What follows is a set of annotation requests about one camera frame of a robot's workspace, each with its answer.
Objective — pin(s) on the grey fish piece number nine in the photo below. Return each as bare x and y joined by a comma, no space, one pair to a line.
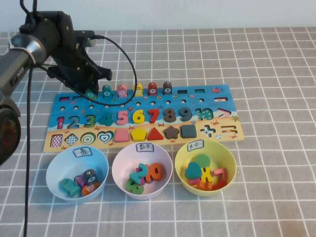
89,176

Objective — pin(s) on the pink number one piece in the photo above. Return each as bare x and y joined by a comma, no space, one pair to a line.
146,181

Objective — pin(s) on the teal number two piece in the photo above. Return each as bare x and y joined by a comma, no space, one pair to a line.
141,170

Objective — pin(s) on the grey square piece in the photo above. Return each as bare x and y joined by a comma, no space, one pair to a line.
188,131

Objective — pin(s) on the brown fish piece number eight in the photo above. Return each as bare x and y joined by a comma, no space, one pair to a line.
167,89

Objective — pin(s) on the green wooden fish piece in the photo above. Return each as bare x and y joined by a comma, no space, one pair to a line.
90,95

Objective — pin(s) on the pink sign piece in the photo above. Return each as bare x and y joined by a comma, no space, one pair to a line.
223,171

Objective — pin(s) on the pink number five piece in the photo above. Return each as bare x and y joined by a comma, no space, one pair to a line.
122,121

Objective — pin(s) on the yellow pentagon piece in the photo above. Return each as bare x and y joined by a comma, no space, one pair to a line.
139,135

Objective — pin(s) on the yellow plastic bowl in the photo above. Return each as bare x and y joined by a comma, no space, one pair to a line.
222,158

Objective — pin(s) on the red triangle piece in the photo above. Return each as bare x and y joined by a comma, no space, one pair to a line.
155,135

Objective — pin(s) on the white handwritten paper label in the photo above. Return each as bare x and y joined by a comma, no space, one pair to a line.
145,147
195,145
83,152

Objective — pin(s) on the orange sign piece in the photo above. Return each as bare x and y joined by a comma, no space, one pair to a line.
203,185

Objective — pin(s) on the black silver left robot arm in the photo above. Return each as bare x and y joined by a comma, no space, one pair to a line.
14,71

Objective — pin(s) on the red fish piece number seven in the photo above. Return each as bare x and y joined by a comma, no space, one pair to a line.
152,90

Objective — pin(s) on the orange wooden fish piece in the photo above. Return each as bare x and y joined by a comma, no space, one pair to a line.
90,189

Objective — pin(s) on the colourful wooden puzzle board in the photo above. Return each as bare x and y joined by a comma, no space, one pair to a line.
145,106

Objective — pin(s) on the teal heart piece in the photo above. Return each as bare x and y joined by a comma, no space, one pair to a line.
193,170

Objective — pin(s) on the green circle piece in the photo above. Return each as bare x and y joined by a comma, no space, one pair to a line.
203,160

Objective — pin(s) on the yellow sign piece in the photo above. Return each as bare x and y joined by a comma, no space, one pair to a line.
206,175

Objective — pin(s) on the brown star piece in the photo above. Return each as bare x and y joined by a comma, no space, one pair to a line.
171,132

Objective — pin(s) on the light blue plastic bowl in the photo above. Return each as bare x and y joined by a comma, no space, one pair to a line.
61,163

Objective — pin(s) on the green number three piece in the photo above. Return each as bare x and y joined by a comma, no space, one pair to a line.
132,188

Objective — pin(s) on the grey checked tablecloth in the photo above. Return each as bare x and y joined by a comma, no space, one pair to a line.
271,123

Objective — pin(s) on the orange number ten piece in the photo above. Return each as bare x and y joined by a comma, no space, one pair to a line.
160,170

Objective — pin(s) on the pink plastic bowl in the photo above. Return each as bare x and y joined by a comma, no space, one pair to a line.
123,160

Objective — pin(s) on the purple wooden fish piece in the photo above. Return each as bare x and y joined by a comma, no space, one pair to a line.
80,181

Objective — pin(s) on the yellow number six piece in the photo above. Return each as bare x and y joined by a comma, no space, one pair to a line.
136,119

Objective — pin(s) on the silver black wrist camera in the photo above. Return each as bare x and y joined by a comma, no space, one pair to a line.
90,43

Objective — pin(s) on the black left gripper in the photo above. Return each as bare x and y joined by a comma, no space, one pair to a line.
76,71

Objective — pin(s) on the magenta block piece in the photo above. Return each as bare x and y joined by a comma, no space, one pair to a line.
193,182

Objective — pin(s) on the teal fish piece number four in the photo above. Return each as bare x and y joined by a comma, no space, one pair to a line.
106,92

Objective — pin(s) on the teal striped fish piece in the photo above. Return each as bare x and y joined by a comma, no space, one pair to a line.
69,188

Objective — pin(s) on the pink trapezoid piece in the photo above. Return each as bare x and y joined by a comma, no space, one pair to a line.
121,137

